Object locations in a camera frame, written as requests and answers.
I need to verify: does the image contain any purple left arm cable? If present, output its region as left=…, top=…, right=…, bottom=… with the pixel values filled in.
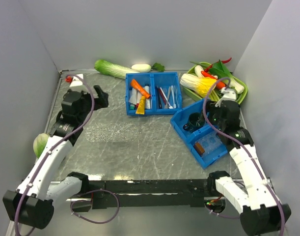
left=14, top=74, right=94, bottom=236

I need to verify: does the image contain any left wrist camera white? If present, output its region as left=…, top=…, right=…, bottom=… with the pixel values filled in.
left=65, top=74, right=83, bottom=88

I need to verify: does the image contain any white toothbrush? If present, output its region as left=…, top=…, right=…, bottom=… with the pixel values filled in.
left=167, top=86, right=177, bottom=109

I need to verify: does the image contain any blue toiletry double bin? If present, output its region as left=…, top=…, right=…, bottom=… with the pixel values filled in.
left=125, top=72, right=182, bottom=116

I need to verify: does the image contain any orange carrot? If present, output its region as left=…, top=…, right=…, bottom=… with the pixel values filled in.
left=216, top=81, right=226, bottom=90

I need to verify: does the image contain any orange toothpaste tube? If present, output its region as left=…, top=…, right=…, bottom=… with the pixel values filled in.
left=130, top=79, right=151, bottom=99

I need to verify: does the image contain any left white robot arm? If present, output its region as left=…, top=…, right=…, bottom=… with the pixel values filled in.
left=2, top=85, right=109, bottom=229

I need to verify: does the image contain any small green cabbage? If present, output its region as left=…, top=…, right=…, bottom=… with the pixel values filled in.
left=33, top=133, right=49, bottom=159

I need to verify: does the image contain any long green napa cabbage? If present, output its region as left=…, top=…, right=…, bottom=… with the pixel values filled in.
left=94, top=59, right=139, bottom=79

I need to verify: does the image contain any yellow white cabbage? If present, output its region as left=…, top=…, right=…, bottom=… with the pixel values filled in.
left=180, top=73, right=216, bottom=98

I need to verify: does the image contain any bok choy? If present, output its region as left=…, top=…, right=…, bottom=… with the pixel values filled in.
left=209, top=60, right=245, bottom=94

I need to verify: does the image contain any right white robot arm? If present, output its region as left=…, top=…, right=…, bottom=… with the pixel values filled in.
left=202, top=100, right=291, bottom=236

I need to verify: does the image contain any red toothbrush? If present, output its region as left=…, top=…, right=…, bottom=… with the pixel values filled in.
left=157, top=87, right=167, bottom=105

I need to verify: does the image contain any green beans bundle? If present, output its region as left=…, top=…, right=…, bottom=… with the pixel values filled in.
left=209, top=90, right=220, bottom=102

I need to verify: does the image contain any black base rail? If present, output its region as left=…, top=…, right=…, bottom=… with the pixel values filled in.
left=67, top=179, right=224, bottom=209

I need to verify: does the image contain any red chili pepper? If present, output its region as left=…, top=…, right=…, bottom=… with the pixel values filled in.
left=204, top=57, right=232, bottom=72

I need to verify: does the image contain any white radish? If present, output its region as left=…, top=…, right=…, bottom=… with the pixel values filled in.
left=131, top=63, right=152, bottom=73

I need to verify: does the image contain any white toothpaste tube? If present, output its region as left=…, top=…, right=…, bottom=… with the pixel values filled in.
left=129, top=88, right=138, bottom=105

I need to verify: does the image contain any green vegetable tray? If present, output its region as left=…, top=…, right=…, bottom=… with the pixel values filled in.
left=183, top=62, right=248, bottom=104

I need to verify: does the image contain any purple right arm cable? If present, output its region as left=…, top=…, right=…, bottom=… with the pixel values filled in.
left=202, top=77, right=287, bottom=236

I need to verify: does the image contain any dark green mug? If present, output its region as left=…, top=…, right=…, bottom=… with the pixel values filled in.
left=183, top=113, right=205, bottom=133

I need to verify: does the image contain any yellow toothpaste tube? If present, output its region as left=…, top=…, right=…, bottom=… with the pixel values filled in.
left=136, top=96, right=146, bottom=115

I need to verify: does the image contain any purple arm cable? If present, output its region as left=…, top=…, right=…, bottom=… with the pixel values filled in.
left=14, top=74, right=94, bottom=236
left=202, top=77, right=287, bottom=236

